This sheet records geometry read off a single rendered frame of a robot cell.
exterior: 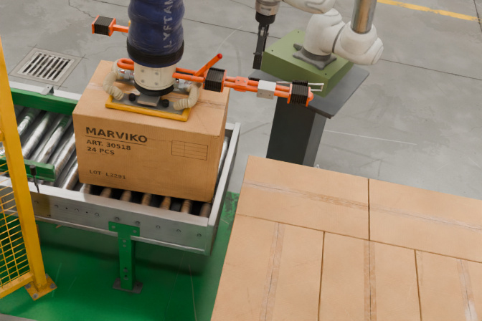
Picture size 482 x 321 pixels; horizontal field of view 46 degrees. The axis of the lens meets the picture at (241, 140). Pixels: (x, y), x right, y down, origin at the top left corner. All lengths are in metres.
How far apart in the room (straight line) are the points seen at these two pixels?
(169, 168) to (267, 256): 0.55
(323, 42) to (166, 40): 0.97
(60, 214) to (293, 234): 1.02
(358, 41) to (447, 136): 1.66
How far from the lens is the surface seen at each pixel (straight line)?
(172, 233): 2.48
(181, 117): 2.30
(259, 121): 3.88
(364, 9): 2.67
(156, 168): 2.45
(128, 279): 2.84
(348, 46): 2.81
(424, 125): 4.27
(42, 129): 2.94
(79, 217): 2.58
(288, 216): 2.55
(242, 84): 2.30
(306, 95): 2.29
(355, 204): 2.70
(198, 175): 2.43
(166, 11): 2.13
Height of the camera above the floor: 2.42
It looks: 41 degrees down
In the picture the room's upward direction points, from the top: 9 degrees clockwise
